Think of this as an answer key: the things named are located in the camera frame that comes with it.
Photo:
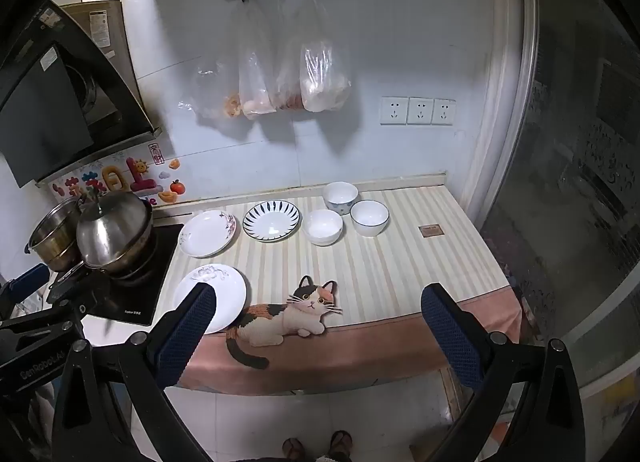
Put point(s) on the brown cloth label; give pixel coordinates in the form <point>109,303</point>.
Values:
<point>431,231</point>

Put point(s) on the blue striped plate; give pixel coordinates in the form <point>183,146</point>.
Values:
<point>271,222</point>

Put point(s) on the clear plastic bag white contents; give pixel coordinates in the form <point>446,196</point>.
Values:
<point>322,77</point>

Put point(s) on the clear plastic bag pale contents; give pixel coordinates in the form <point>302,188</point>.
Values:
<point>255,87</point>

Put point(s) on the grey floral white plate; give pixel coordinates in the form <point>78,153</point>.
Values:
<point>227,292</point>

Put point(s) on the white wall socket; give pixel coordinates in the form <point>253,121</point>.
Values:
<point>420,111</point>
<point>393,111</point>
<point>444,111</point>

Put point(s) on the pink floral white plate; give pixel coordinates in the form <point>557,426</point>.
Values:
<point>207,237</point>

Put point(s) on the clear plastic bag orange contents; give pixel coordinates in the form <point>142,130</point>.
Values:
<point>210,87</point>

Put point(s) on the person's left sandalled foot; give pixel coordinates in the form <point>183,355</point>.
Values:
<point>293,449</point>

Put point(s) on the striped cat print tablecloth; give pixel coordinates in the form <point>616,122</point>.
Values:
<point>380,272</point>

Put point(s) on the steel steamer pot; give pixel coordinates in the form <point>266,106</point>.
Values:
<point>50,237</point>

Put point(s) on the domed steel pot lid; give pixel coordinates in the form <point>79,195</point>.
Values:
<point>112,227</point>

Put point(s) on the black range hood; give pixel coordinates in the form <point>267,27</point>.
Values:
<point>45,107</point>

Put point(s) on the colourful wall sticker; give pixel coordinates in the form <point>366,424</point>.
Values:
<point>135,177</point>

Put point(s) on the sliding glass door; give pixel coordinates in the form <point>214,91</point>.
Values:
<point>575,142</point>

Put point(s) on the blue patterned white bowl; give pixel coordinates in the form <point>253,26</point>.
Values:
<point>340,196</point>

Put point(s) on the steel cooking pot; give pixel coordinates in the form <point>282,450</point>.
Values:
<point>135,262</point>

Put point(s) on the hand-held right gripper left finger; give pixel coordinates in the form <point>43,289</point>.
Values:
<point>187,327</point>

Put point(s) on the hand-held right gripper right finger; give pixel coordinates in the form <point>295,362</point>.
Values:
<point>450,337</point>

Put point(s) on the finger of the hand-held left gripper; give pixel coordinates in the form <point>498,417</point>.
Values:
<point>75,292</point>
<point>27,284</point>

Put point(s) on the plain white bowl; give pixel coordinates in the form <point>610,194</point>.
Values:
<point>323,226</point>

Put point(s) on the black induction cooktop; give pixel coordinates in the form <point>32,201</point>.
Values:
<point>150,292</point>

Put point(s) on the blue rim white bowl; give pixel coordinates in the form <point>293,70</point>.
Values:
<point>370,216</point>

